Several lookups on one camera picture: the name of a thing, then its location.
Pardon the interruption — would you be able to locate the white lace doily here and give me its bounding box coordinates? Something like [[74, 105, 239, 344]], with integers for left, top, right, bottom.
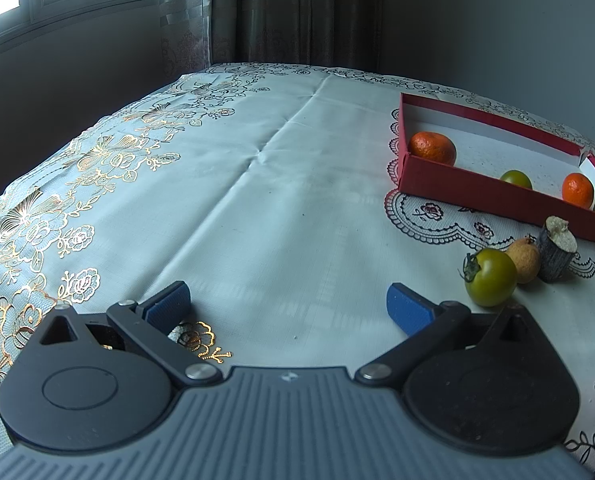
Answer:
[[383, 105, 595, 286]]

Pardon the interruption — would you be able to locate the brown longan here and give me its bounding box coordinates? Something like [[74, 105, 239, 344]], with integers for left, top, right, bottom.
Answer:
[[506, 237, 542, 284]]

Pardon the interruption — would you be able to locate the red shallow cardboard box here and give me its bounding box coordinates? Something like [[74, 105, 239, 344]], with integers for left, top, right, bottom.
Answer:
[[397, 92, 595, 250]]

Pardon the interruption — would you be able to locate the dark eggplant piece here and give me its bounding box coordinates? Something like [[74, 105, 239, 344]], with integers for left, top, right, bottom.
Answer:
[[536, 216, 578, 283]]

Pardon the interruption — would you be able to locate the floral embroidered tablecloth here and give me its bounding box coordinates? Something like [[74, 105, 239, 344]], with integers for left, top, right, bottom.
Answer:
[[0, 62, 595, 476]]

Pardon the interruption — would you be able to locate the brown curtain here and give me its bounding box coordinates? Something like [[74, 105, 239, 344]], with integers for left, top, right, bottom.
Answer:
[[210, 0, 384, 70]]

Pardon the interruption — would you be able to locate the large orange mandarin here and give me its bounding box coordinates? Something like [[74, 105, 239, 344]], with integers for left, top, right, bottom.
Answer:
[[409, 131, 457, 167]]

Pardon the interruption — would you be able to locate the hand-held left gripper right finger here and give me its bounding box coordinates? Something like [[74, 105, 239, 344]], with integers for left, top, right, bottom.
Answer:
[[355, 282, 558, 388]]

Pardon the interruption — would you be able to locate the sheer light curtain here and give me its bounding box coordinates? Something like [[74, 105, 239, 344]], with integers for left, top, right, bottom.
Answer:
[[158, 0, 238, 83]]

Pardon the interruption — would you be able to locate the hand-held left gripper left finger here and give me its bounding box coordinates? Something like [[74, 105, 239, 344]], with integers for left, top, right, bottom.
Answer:
[[38, 281, 224, 388]]

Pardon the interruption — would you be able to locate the green tomato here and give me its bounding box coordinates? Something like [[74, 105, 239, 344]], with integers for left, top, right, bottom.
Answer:
[[499, 170, 533, 191], [458, 248, 518, 308]]

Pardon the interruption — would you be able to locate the small orange mandarin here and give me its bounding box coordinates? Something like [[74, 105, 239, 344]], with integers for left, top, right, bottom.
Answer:
[[562, 172, 595, 208]]

